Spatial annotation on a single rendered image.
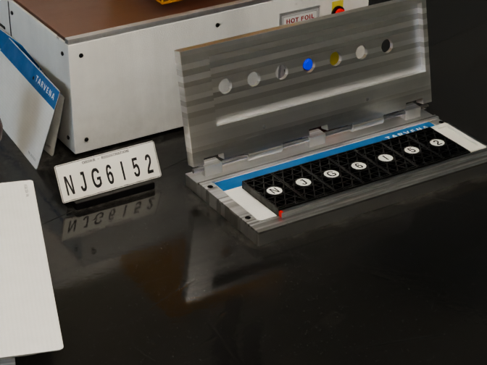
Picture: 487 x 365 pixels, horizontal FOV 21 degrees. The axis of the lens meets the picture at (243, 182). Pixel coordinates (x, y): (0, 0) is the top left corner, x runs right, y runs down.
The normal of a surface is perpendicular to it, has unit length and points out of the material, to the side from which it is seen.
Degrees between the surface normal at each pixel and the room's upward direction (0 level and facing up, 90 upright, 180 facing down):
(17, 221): 0
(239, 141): 79
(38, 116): 69
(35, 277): 0
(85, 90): 90
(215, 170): 90
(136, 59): 90
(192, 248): 0
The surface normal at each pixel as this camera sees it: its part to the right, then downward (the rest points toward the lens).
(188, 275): 0.00, -0.88
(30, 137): -0.83, -0.11
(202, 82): 0.51, 0.23
